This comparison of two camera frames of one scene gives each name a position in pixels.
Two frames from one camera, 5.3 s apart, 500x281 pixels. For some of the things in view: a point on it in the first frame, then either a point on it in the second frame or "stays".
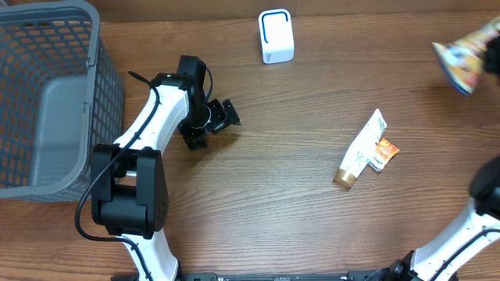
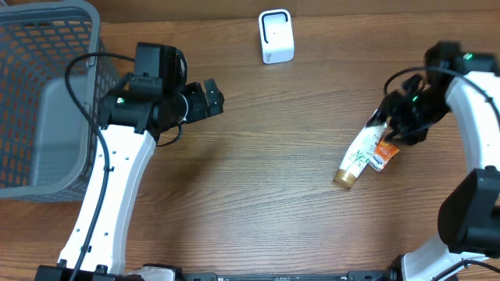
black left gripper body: (212, 118) -> (197, 105)
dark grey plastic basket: (61, 94) stays
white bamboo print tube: (361, 150) stays
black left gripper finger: (233, 115) -> (215, 97)
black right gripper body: (494, 46) -> (413, 115)
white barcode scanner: (276, 34) stays
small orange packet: (383, 153) stays
